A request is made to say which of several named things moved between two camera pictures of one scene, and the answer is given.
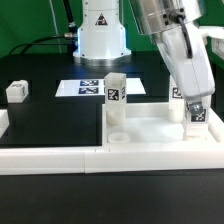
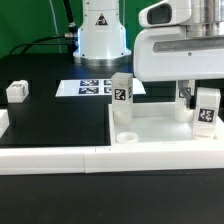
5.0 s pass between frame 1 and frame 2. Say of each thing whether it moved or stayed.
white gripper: moved
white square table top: moved
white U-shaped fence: stayed
